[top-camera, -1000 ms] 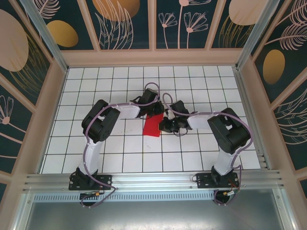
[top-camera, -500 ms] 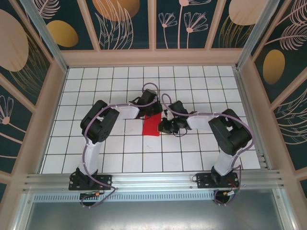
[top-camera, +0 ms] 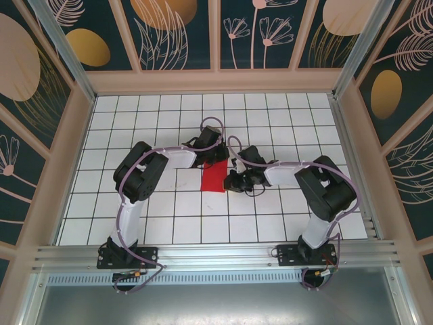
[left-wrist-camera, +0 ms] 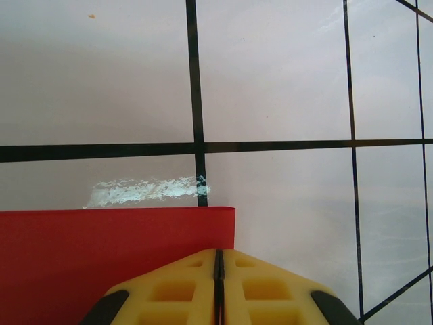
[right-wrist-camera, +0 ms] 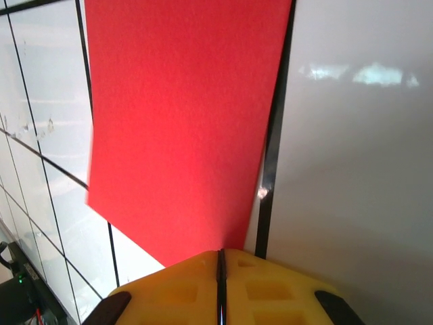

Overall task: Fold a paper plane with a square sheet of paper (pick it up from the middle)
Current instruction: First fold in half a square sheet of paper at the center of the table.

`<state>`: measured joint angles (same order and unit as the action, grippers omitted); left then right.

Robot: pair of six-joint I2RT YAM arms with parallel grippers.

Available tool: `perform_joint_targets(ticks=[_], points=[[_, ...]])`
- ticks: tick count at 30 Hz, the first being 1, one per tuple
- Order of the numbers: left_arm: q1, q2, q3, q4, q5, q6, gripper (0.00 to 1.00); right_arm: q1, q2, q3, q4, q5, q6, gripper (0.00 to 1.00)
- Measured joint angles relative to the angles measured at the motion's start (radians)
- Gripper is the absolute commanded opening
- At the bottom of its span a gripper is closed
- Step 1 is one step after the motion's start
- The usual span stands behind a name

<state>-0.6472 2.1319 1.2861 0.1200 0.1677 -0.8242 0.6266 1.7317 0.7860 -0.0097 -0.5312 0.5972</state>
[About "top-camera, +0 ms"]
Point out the red cloth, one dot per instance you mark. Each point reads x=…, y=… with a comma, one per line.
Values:
x=213, y=179

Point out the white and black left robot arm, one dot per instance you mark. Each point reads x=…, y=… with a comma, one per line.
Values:
x=145, y=183

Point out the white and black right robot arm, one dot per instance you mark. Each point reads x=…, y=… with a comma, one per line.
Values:
x=321, y=193

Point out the grey metal sheet panel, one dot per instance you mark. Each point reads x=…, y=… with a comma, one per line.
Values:
x=216, y=304

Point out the small circuit board yellow connector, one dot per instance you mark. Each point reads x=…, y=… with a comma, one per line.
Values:
x=128, y=275
x=324, y=272

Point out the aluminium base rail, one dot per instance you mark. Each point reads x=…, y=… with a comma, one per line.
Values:
x=216, y=257

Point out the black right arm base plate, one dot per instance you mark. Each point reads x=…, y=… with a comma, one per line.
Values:
x=287, y=255

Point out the aluminium side rail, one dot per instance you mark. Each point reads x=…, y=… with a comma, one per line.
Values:
x=354, y=172

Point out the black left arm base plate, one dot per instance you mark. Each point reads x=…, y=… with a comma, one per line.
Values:
x=149, y=257

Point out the aluminium corner post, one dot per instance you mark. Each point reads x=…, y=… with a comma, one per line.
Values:
x=358, y=44
x=67, y=57

